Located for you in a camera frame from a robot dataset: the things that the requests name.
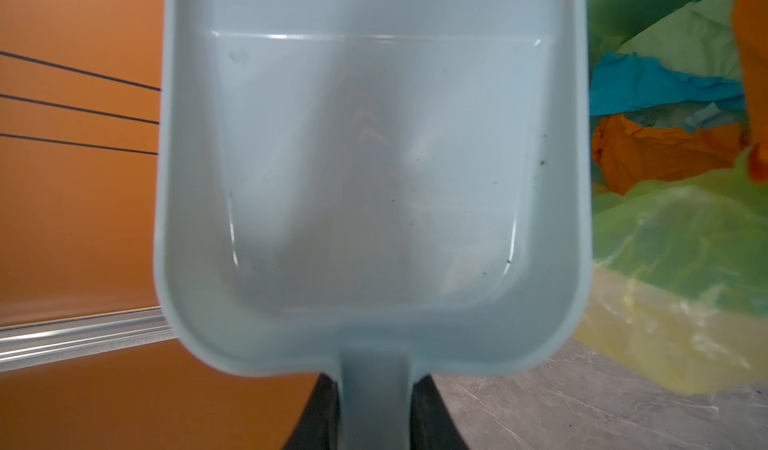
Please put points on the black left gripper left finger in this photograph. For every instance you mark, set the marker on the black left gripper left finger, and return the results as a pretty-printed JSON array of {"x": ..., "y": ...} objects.
[{"x": 318, "y": 424}]

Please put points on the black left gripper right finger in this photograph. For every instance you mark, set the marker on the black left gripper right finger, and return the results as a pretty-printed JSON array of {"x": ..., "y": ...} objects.
[{"x": 431, "y": 426}]

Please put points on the grey-green dustpan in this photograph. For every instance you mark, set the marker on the grey-green dustpan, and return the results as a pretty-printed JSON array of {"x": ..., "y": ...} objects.
[{"x": 373, "y": 190}]

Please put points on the large orange paper scrap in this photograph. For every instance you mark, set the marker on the large orange paper scrap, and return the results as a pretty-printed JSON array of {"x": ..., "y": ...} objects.
[{"x": 629, "y": 153}]

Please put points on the bright blue paper scrap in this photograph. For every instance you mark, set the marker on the bright blue paper scrap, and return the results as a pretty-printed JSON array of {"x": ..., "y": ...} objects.
[{"x": 627, "y": 83}]

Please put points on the pale blue paper scrap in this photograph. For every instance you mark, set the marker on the pale blue paper scrap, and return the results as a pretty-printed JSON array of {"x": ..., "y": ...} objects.
[{"x": 689, "y": 116}]

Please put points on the light green paper scrap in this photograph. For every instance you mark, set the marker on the light green paper scrap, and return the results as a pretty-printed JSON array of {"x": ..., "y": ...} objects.
[{"x": 696, "y": 39}]

